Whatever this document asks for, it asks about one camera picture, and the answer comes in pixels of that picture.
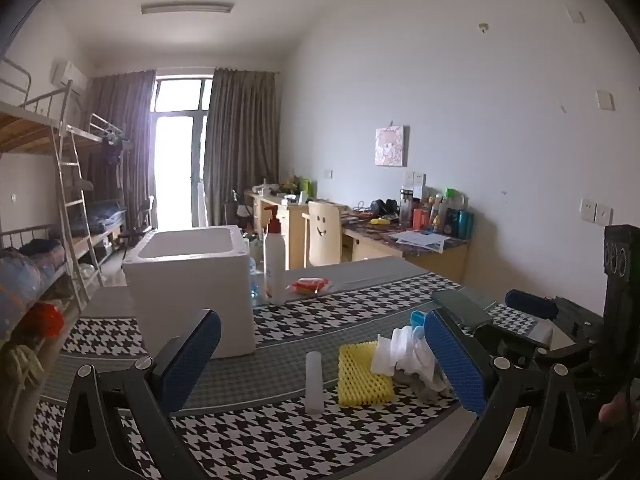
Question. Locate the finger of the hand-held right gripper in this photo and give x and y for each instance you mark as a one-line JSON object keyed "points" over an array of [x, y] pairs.
{"points": [[465, 307], [530, 305]]}

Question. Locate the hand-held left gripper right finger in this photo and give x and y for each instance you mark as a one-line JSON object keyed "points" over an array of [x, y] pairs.
{"points": [[457, 365]]}

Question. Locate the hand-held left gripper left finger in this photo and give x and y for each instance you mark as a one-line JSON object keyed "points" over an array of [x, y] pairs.
{"points": [[192, 360]]}

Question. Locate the white towel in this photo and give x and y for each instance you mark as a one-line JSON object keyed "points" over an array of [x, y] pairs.
{"points": [[400, 355]]}

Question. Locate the white foam box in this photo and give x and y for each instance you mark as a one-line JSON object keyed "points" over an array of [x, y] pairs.
{"points": [[190, 285]]}

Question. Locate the yellow foam net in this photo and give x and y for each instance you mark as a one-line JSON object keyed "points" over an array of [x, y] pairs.
{"points": [[362, 375]]}

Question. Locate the person's right hand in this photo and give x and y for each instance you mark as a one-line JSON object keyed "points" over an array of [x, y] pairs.
{"points": [[612, 410]]}

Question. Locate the light blue object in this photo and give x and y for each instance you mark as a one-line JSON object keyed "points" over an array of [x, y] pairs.
{"points": [[417, 319]]}

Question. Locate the wooden desk with patterned top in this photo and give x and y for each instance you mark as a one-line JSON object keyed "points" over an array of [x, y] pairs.
{"points": [[425, 260]]}

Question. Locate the teal bottle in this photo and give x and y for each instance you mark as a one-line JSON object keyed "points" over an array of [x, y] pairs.
{"points": [[466, 225]]}

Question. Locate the white papers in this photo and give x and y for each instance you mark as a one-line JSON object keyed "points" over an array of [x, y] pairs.
{"points": [[417, 240]]}

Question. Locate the orange box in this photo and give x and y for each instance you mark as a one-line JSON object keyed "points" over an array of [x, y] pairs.
{"points": [[420, 218]]}

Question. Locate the blue spray bottle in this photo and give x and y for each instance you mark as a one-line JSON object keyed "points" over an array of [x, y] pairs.
{"points": [[256, 280]]}

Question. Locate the green cap bottle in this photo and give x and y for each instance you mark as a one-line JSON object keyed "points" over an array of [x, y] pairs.
{"points": [[450, 199]]}

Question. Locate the houndstooth table cloth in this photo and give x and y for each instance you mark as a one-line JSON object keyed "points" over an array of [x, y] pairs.
{"points": [[280, 430]]}

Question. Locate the clear water bottle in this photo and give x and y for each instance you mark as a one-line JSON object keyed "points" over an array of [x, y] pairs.
{"points": [[406, 207]]}

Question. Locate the yellow desk item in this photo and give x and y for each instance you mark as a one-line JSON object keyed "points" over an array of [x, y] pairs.
{"points": [[381, 221]]}

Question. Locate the white pump bottle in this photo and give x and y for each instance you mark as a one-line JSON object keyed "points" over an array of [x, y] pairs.
{"points": [[275, 270]]}

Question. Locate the black headphones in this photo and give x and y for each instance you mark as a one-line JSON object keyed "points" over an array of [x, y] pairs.
{"points": [[382, 207]]}

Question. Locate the red snack packet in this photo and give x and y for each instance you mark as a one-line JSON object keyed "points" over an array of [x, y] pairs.
{"points": [[307, 286]]}

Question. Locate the black folding chair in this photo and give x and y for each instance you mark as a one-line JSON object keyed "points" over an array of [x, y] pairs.
{"points": [[137, 232]]}

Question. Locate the red plastic bag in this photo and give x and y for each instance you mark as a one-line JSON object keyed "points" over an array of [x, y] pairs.
{"points": [[45, 322]]}

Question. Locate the smiley face wooden chair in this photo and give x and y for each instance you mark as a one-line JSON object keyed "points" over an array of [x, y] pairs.
{"points": [[322, 235]]}

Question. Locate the pale yellow cloth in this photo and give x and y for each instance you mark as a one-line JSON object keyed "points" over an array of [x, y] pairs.
{"points": [[22, 365]]}

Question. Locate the dark blue bedding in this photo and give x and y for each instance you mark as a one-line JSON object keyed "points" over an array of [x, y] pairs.
{"points": [[100, 215]]}

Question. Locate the blue plaid quilt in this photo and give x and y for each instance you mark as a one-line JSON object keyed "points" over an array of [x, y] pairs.
{"points": [[25, 280]]}

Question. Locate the glass balcony door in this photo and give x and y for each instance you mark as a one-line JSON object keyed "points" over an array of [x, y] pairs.
{"points": [[175, 170]]}

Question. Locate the metal bunk ladder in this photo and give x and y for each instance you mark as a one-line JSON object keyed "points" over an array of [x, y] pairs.
{"points": [[70, 210]]}

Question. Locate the green packet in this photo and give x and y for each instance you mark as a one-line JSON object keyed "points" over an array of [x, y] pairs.
{"points": [[306, 187]]}

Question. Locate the grey curtain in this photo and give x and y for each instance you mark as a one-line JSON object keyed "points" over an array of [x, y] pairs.
{"points": [[240, 145], [125, 125]]}

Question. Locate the dark hanging clothes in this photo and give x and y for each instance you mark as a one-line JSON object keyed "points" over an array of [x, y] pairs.
{"points": [[112, 150]]}

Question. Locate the white air conditioner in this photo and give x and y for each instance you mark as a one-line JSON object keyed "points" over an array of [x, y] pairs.
{"points": [[67, 76]]}

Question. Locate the ceiling lamp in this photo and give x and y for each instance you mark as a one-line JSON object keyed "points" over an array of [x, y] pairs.
{"points": [[187, 7]]}

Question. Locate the cartoon wall picture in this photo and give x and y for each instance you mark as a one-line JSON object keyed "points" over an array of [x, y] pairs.
{"points": [[390, 145]]}

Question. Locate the white wall switch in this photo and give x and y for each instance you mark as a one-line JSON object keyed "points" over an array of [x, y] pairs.
{"points": [[606, 100]]}

